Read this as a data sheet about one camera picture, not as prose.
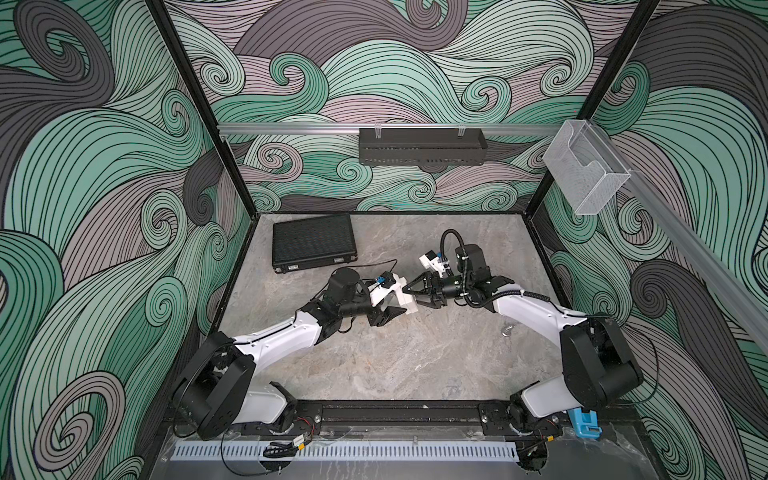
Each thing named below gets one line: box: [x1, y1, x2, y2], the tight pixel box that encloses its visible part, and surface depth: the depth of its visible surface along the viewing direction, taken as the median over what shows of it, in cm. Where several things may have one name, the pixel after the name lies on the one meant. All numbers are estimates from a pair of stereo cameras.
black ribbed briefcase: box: [272, 214, 358, 274], surface depth 106 cm
